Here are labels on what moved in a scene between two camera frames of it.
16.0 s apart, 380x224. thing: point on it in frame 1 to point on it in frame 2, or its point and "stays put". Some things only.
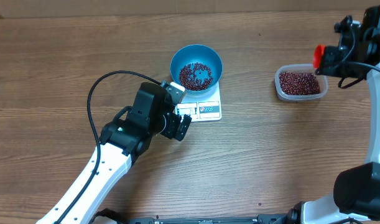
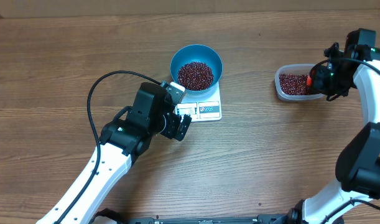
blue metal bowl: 198,68 stays put
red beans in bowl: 195,76 stays put
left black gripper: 170,130 stays put
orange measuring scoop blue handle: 319,51 to 308,81
